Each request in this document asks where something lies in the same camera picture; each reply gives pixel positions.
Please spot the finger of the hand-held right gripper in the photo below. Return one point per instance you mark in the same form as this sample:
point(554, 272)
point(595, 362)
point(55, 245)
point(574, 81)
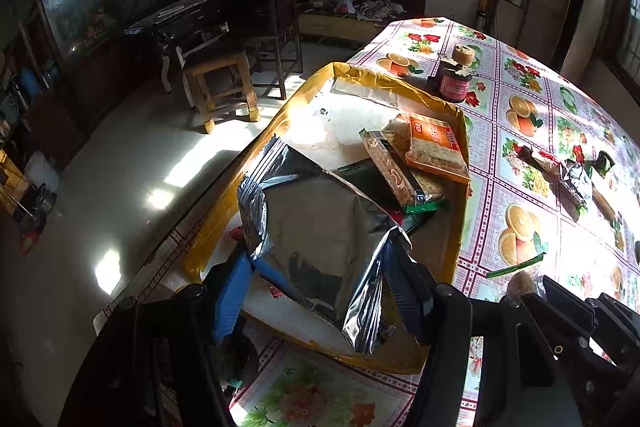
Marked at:
point(610, 322)
point(560, 322)

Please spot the wooden television stand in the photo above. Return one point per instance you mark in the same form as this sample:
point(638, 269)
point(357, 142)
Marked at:
point(330, 27)

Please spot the round cracker packet green strip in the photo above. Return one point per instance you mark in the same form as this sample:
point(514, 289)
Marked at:
point(520, 287)

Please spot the orange cracker packet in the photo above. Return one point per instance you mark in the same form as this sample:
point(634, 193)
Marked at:
point(435, 147)

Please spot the small silver foil packet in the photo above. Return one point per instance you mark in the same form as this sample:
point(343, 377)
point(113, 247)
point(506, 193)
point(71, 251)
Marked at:
point(577, 182)

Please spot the red white snack packet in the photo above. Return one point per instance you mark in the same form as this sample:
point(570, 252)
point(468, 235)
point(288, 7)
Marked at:
point(542, 159)

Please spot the cardboard box with yellow tape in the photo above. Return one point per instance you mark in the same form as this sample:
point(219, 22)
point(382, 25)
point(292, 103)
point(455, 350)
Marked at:
point(345, 127)

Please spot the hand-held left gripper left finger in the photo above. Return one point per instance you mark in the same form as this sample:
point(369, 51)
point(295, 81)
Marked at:
point(232, 297)

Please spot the wooden stool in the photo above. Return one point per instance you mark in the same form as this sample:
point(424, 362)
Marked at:
point(220, 77)

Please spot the large silver foil packet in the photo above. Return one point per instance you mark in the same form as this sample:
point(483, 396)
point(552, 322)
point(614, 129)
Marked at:
point(320, 227)

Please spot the dark green snack packet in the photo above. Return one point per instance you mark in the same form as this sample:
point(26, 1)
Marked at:
point(365, 179)

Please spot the black coffee table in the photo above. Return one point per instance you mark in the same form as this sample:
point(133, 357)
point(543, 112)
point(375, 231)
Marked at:
point(195, 14)

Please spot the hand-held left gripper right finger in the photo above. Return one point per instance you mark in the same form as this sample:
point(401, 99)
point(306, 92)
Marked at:
point(407, 302)

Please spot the yellow cracker packet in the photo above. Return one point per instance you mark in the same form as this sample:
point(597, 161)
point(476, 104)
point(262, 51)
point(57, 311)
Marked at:
point(605, 204)

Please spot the dark red jar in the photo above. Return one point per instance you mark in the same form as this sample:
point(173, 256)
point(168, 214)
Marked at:
point(452, 87)

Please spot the long cracker packet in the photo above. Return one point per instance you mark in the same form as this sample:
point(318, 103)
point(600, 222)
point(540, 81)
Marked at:
point(395, 177)

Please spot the beige round lid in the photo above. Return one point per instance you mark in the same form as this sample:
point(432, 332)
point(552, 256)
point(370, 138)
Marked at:
point(463, 56)

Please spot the white plastic container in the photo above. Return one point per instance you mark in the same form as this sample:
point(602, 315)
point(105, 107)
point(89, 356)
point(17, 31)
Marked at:
point(42, 172)

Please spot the barred window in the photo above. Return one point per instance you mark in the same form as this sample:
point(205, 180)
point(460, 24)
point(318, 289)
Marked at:
point(631, 32)

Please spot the striped cloth pile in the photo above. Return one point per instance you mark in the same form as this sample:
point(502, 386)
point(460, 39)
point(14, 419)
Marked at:
point(380, 9)

